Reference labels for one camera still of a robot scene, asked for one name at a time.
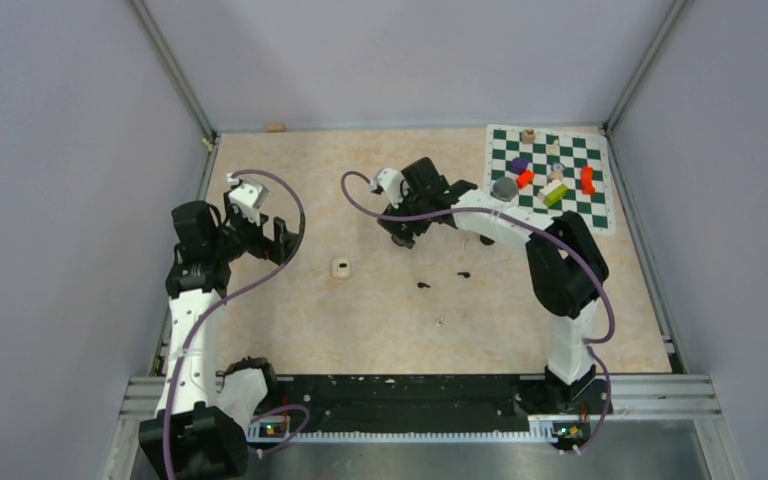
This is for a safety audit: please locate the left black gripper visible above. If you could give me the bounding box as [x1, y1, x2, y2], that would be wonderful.
[211, 190, 300, 264]

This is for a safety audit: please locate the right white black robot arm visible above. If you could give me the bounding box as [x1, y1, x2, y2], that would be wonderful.
[369, 157, 609, 412]

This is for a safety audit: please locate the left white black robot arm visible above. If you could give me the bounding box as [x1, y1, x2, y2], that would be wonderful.
[138, 191, 306, 479]

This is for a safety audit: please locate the white earbud charging case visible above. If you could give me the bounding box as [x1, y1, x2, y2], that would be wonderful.
[331, 258, 351, 279]

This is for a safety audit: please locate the black microphone grey head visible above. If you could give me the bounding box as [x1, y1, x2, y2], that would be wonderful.
[479, 177, 519, 246]

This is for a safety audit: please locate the purple block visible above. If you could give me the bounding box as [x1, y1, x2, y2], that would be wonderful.
[508, 157, 531, 176]

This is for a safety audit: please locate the small red block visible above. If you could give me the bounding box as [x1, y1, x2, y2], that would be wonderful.
[515, 170, 535, 190]

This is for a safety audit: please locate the yellow-green block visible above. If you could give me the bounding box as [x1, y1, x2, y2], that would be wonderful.
[537, 179, 568, 207]

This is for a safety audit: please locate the wooden cube with mark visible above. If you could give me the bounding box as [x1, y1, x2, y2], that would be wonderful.
[520, 129, 536, 144]

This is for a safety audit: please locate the green white chessboard mat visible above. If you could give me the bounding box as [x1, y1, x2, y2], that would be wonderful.
[483, 124, 617, 234]

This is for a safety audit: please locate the small beige chess piece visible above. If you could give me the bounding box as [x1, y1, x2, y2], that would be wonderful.
[547, 140, 560, 156]

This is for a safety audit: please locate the left circuit board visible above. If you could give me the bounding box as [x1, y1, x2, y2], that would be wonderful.
[258, 421, 289, 439]

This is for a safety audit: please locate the circuit board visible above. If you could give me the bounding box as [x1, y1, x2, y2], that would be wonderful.
[553, 424, 590, 444]
[258, 421, 289, 439]

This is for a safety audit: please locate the large red block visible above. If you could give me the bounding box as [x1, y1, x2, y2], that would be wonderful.
[580, 166, 596, 195]

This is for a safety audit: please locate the right circuit board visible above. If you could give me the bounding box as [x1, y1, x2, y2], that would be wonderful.
[553, 424, 590, 444]

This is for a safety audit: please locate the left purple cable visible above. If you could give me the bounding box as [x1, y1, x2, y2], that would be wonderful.
[161, 169, 307, 480]

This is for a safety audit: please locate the purple cable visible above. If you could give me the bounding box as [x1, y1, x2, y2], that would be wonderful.
[161, 169, 307, 480]
[340, 170, 618, 455]

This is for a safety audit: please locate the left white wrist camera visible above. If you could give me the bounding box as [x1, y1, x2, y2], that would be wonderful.
[227, 173, 269, 212]

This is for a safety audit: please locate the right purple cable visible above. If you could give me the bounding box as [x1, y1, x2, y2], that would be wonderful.
[340, 170, 618, 455]

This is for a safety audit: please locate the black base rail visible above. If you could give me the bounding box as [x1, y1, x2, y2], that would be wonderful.
[258, 374, 559, 434]

